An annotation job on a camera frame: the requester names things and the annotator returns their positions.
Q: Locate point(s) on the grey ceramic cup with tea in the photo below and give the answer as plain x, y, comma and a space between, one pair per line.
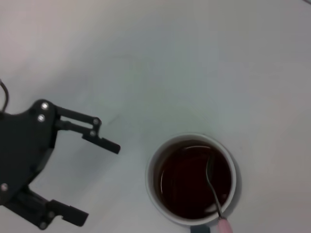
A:
155, 194

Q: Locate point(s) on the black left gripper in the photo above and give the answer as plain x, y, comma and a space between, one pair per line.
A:
22, 145

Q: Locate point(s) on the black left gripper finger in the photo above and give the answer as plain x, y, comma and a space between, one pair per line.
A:
70, 214
107, 144

